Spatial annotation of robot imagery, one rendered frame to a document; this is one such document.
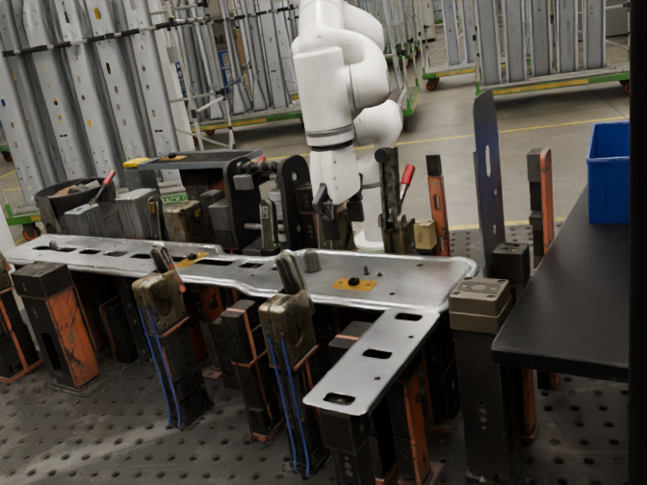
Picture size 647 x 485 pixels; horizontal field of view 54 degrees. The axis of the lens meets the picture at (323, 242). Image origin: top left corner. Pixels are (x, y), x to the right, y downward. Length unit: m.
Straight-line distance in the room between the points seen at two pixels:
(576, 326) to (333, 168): 0.46
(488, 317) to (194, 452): 0.70
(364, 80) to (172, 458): 0.85
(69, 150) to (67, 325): 4.49
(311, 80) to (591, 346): 0.59
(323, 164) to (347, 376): 0.37
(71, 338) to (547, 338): 1.17
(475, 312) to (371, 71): 0.42
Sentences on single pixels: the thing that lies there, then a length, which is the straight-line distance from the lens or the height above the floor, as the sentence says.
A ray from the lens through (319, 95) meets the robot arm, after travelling 1.07.
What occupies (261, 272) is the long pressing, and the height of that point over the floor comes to 1.00.
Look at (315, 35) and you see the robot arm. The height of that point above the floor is 1.46.
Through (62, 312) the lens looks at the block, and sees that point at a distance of 1.67.
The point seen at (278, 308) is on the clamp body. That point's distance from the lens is 1.07.
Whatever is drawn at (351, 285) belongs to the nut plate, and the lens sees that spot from 1.20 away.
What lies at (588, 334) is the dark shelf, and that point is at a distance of 0.94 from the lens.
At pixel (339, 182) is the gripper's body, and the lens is 1.10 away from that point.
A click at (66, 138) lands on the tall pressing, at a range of 6.09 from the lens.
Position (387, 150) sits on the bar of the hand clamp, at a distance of 1.32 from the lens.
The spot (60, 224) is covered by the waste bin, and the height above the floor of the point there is 0.54.
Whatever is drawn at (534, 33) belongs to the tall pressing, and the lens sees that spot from 8.46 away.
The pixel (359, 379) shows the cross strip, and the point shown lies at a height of 1.00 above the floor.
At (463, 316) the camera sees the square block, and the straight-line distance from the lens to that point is 1.00.
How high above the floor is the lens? 1.50
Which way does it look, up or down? 20 degrees down
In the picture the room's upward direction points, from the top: 10 degrees counter-clockwise
